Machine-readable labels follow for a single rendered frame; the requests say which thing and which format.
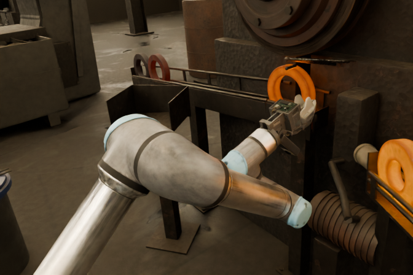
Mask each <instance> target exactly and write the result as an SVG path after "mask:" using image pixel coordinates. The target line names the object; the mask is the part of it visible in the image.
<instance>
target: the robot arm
mask: <svg viewBox="0 0 413 275"><path fill-rule="evenodd" d="M316 106H317V103H316V100H315V99H312V100H311V99H310V97H307V99H306V100H305V102H304V100H303V99H302V97H301V95H296V97H295V100H294V103H293V102H290V101H286V100H284V99H281V98H280V99H279V100H278V101H277V102H275V103H274V104H273V105H272V106H270V107H269V111H270V115H271V117H270V118H269V119H267V120H264V119H262V120H260V121H259V123H260V126H261V127H260V128H258V129H257V130H256V131H255V132H253V133H252V134H251V135H249V136H248V137H247V138H246V139H245V140H244V141H243V142H241V143H240V144H239V145H238V146H236V148H234V149H233V150H231V151H230V152H229V153H228V154H227V155H226V156H225V157H224V158H223V159H222V160H219V159H217V158H215V157H212V156H211V155H209V154H207V153H206V152H204V151H203V150H202V149H200V148H199V147H197V146H196V145H194V144H193V143H191V142H190V141H189V140H187V139H186V138H185V137H183V136H181V135H180V134H178V133H176V132H174V131H172V130H171V129H169V128H167V127H166V126H163V125H162V124H161V123H160V122H158V121H157V120H156V119H154V118H150V117H147V116H145V115H141V114H131V115H126V116H124V117H121V118H120V119H118V120H116V121H115V122H114V123H113V124H112V125H111V126H110V127H109V129H108V130H107V132H106V134H105V137H104V149H105V154H104V155H103V157H102V159H101V160H100V161H99V163H98V164H97V165H98V171H99V177H98V178H97V180H96V181H95V183H94V184H93V186H92V187H91V189H90V190H89V192H88V193H87V195H86V196H85V198H84V199H83V201H82V202H81V204H80V205H79V207H78V208H77V210H76V211H75V213H74V214H73V216H72V217H71V219H70V220H69V222H68V223H67V225H66V226H65V228H64V229H63V231H62V232H61V234H60V235H59V237H58V238H57V240H56V241H55V243H54V244H53V246H52V247H51V249H50V250H49V252H48V253H47V255H46V256H45V258H44V259H43V261H42V262H41V264H40V265H39V267H38V268H37V270H36V271H35V273H34V274H33V275H87V273H88V272H89V270H90V268H91V267H92V266H93V264H94V263H95V261H96V259H97V258H98V256H99V255H100V253H101V252H102V250H103V249H104V247H105V245H106V244H107V243H108V241H109V239H110V238H111V236H112V235H113V233H114V232H115V230H116V228H117V227H118V226H119V224H120V222H121V221H122V219H123V218H124V216H125V215H126V213H127V212H128V210H129V208H130V207H131V205H132V204H133V202H134V201H135V199H136V198H138V197H141V196H146V195H147V194H148V193H149V192H150V191H151V192H153V193H155V194H156V195H159V196H162V197H164V198H167V199H171V200H173V201H177V202H180V203H186V204H190V205H193V206H198V207H204V208H212V207H215V206H217V205H219V206H224V207H229V208H232V209H237V210H240V211H245V212H250V213H253V214H258V215H263V216H266V217H271V218H275V219H280V220H282V221H284V222H286V223H287V225H291V226H292V227H294V228H302V227H303V226H304V225H305V224H306V223H307V222H308V220H309V218H310V216H311V213H312V205H311V204H310V203H309V202H308V201H307V200H305V199H303V197H302V196H298V195H297V194H295V193H293V192H291V191H289V190H288V189H286V188H284V187H282V186H281V185H278V184H277V183H275V182H274V181H272V180H270V179H268V178H266V177H264V176H263V175H262V171H261V168H260V166H259V164H260V163H261V162H263V161H264V160H265V159H266V158H267V157H268V156H269V155H270V154H271V153H272V152H273V151H274V150H276V148H277V147H278V146H279V147H281V148H282V149H283V150H284V151H285V152H286V153H287V154H290V155H295V156H297V155H298V153H299V151H300V149H299V148H298V147H297V146H296V145H295V144H294V143H293V142H291V141H290V140H289V139H288V138H287V136H289V135H291V136H292V135H293V134H297V133H298V132H300V131H301V130H304V128H306V127H308V126H309V125H310V124H311V122H312V120H313V116H314V113H315V109H316Z"/></svg>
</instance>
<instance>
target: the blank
mask: <svg viewBox="0 0 413 275"><path fill-rule="evenodd" d="M401 167H402V169H403V172H404V178H405V182H403V179H402V176H401ZM377 169H378V175H379V177H380V178H381V179H382V180H383V181H385V182H386V183H387V184H388V185H389V186H391V188H392V189H394V190H395V191H396V192H397V193H398V194H400V195H401V196H402V197H403V198H404V199H405V200H406V201H407V202H409V203H410V204H411V205H412V206H413V141H411V140H409V139H393V140H389V141H387V142H385V143H384V144H383V146H382V147H381V149H380V152H379V156H378V161H377ZM381 187H382V186H381ZM382 188H383V187H382ZM383 189H384V188H383ZM384 190H385V191H386V189H384ZM386 192H387V191H386ZM387 193H388V194H389V192H387ZM389 195H391V194H389ZM391 196H392V195H391ZM392 197H393V196H392ZM393 198H394V197H393ZM394 199H395V198H394ZM395 200H396V201H397V202H399V201H398V200H397V199H395ZM399 204H400V205H402V204H401V203H400V202H399ZM402 207H403V208H405V207H404V206H403V205H402ZM405 209H406V208H405ZM406 210H407V209H406ZM407 211H408V210H407ZM408 212H409V211H408Z"/></svg>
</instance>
